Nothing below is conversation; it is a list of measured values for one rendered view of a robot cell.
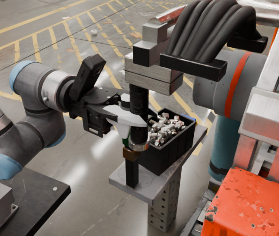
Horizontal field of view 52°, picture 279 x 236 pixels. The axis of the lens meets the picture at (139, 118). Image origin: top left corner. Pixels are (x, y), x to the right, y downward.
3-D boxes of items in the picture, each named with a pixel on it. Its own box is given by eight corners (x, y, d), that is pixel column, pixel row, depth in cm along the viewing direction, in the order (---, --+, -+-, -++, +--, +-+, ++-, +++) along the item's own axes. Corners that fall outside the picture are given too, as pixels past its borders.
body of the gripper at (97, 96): (125, 121, 64) (85, 106, 70) (124, 88, 59) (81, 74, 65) (103, 140, 59) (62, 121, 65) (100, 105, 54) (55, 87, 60)
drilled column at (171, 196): (165, 233, 125) (172, 164, 101) (146, 222, 130) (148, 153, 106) (176, 217, 132) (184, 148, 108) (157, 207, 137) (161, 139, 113)
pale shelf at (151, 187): (152, 206, 86) (152, 200, 85) (108, 183, 94) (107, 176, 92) (207, 133, 116) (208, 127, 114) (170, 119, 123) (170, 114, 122)
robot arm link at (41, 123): (20, 149, 76) (7, 110, 69) (47, 124, 85) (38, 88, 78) (49, 158, 73) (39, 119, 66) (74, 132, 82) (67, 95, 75)
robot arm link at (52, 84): (68, 64, 67) (34, 80, 60) (83, 69, 65) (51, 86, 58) (73, 97, 72) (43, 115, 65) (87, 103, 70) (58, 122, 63)
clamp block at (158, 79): (169, 97, 46) (172, 67, 43) (123, 83, 50) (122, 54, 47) (183, 84, 49) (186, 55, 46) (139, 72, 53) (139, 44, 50)
